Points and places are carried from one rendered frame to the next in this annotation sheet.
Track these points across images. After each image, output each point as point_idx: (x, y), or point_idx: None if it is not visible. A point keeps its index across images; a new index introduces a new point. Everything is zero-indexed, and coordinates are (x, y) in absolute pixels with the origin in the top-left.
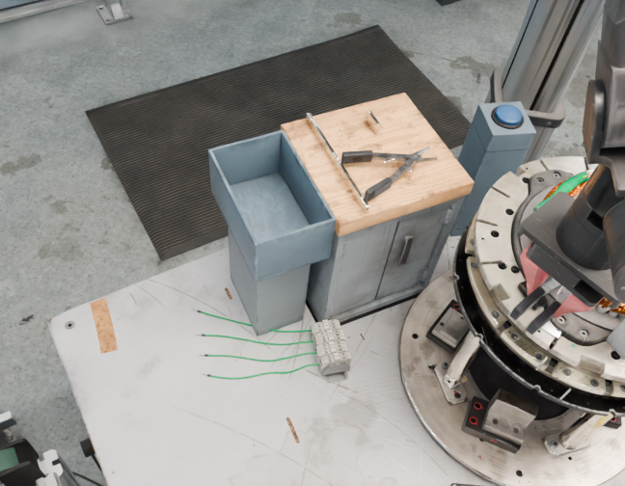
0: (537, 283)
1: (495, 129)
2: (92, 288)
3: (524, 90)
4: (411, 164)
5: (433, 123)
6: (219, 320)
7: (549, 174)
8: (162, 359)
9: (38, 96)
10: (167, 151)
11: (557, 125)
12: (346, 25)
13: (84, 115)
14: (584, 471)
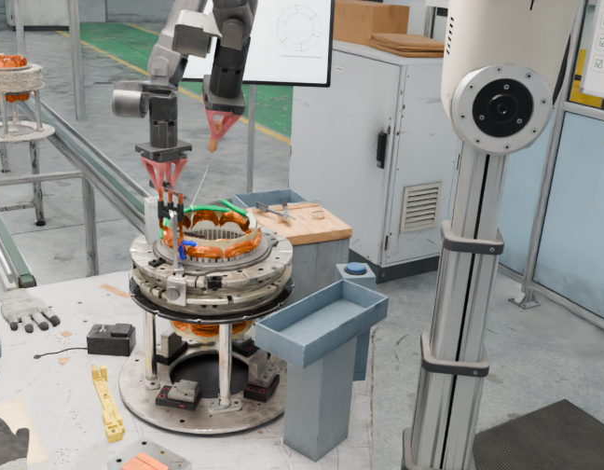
0: (167, 175)
1: (341, 265)
2: (388, 421)
3: (431, 321)
4: (280, 213)
5: None
6: None
7: (272, 237)
8: None
9: (563, 374)
10: (547, 447)
11: (423, 365)
12: None
13: (560, 399)
14: (130, 385)
